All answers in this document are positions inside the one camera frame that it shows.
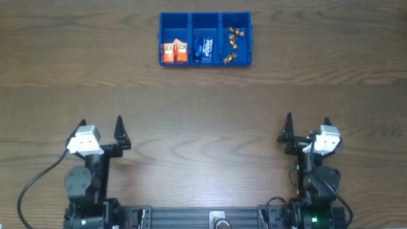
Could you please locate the blue tray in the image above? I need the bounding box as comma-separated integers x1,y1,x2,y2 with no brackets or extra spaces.
158,11,253,67

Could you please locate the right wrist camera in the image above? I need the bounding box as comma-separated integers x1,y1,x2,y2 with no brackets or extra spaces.
302,125,343,156

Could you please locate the blue candy pack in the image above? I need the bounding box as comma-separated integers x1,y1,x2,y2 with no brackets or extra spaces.
193,35,204,62
201,38,214,62

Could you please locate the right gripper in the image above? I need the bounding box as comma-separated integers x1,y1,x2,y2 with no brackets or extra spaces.
276,111,333,156

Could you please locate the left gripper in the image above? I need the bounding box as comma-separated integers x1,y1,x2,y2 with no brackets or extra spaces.
66,114,132,158

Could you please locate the mounting rail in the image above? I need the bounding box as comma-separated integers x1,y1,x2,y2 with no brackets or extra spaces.
122,205,350,229

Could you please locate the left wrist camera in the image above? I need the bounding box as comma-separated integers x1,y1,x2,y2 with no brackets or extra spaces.
66,125,106,157

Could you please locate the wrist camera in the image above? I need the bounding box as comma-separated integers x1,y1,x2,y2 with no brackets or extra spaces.
302,125,343,156
66,125,106,157

